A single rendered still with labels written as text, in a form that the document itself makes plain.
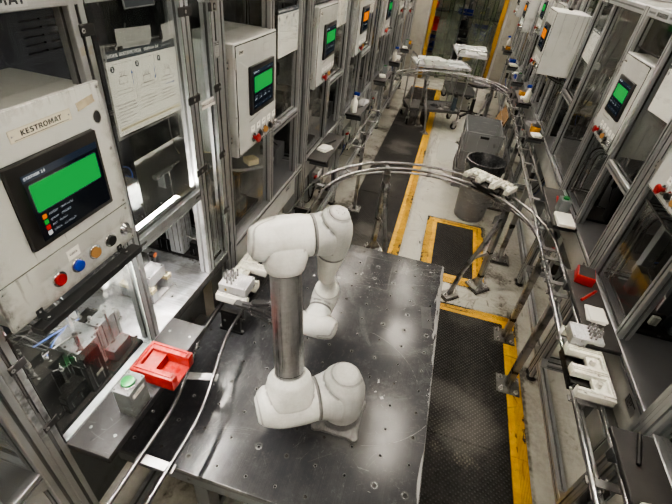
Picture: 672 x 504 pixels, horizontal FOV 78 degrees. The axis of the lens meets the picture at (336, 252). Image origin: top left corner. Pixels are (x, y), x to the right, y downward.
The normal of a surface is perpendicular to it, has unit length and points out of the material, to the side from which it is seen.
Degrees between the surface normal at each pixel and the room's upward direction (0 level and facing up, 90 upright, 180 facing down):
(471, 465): 0
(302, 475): 0
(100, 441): 0
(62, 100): 90
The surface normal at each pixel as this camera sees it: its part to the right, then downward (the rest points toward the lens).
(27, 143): 0.96, 0.24
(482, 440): 0.10, -0.79
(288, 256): 0.26, 0.42
